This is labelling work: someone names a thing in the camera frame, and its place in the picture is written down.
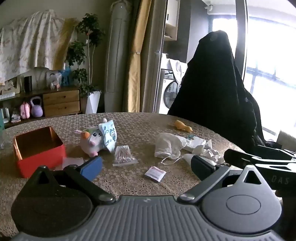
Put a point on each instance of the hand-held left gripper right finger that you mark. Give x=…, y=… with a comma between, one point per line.
x=201, y=167

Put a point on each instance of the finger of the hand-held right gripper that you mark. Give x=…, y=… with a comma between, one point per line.
x=272, y=149
x=233, y=156

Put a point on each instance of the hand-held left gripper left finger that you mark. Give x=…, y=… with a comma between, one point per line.
x=92, y=167

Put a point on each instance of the white cloth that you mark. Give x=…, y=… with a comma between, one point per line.
x=208, y=154

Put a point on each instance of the white plush bunny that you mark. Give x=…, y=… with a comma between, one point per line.
x=91, y=143

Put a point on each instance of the cotton swab packet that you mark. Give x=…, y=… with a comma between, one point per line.
x=123, y=156

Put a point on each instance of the blue patterned cloth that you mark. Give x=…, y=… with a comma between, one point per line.
x=109, y=136

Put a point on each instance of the yellow rubber toy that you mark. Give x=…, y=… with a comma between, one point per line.
x=181, y=125

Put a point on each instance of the small white sachet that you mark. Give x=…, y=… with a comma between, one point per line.
x=155, y=173

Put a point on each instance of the red tin box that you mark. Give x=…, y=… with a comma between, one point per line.
x=41, y=162

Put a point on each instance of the lace patterned tablecloth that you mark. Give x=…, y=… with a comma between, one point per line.
x=138, y=129

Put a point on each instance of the white angular planter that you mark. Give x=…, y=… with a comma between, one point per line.
x=92, y=104

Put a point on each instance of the black cloth covered chair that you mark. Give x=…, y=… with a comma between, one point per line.
x=215, y=92

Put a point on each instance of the wooden sideboard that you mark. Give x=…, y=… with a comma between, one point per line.
x=61, y=102

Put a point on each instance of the purple kettlebell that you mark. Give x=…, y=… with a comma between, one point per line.
x=37, y=111

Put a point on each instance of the white washing machine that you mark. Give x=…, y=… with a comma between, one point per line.
x=168, y=95

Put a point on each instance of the pink toy case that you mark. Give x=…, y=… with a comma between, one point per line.
x=25, y=111

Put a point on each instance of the stack of small books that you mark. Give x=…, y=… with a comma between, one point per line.
x=16, y=117

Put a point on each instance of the blue plastic toy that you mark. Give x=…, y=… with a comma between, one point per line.
x=66, y=77

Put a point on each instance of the yellow curtain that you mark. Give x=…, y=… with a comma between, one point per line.
x=135, y=81

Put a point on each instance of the white garment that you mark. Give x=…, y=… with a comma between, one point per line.
x=178, y=69

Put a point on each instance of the white router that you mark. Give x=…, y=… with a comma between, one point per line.
x=4, y=115

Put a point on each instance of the white shell shaped lamp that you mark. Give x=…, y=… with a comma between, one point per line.
x=40, y=76

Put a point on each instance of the black speaker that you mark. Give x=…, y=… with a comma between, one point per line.
x=28, y=83

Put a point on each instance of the white keyboard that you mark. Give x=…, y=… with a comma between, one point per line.
x=7, y=96

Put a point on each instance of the grey covered air conditioner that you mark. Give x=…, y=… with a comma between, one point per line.
x=116, y=58

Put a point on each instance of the tall green potted tree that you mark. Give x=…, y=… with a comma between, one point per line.
x=78, y=53

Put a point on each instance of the yellow striped cloth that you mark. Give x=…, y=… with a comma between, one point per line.
x=63, y=41

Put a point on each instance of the pale patterned sheet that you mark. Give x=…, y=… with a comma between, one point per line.
x=30, y=41

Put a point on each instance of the cream photo frame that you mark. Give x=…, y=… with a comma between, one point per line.
x=11, y=87

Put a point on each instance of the white wall cabinet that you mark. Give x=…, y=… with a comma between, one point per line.
x=172, y=20

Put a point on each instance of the white security camera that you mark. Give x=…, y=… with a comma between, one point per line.
x=209, y=7

